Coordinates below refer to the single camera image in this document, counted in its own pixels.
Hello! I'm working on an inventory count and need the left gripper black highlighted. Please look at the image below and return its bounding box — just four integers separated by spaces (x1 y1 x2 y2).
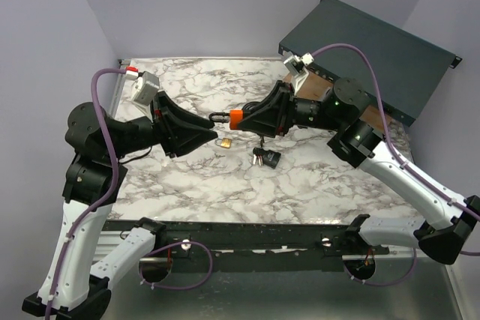
107 90 219 157

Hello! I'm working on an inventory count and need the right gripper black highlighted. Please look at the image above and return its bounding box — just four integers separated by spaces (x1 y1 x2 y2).
236 80 342 138

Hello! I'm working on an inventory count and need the orange padlock with keys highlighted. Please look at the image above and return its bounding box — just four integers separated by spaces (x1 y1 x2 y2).
208 109 244 130

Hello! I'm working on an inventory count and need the black padlock key bunch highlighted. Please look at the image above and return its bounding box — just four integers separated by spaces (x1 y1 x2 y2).
252 148 264 166

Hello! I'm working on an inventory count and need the brass padlock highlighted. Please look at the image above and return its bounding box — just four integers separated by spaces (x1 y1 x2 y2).
214 137 232 149

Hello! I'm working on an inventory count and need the black padlock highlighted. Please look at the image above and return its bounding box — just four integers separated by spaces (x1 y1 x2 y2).
261 149 281 169

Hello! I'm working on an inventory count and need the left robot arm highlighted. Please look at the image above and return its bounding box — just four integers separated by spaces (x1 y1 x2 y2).
22 92 217 319

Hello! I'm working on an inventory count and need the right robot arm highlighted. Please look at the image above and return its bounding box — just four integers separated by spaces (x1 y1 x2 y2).
229 78 479 265

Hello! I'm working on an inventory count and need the wooden board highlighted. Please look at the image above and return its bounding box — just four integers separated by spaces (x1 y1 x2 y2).
297 73 385 134

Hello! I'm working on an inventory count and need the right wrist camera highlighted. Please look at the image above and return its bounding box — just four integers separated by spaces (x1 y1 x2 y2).
283 52 314 95

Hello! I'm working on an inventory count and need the black mounting rail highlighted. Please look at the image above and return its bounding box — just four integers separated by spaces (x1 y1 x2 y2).
100 218 391 273

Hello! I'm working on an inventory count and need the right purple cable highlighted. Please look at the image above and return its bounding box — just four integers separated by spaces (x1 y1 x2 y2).
310 43 480 256

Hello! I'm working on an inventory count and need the dark teal network switch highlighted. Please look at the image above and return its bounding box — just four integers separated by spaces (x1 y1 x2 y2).
278 0 462 126

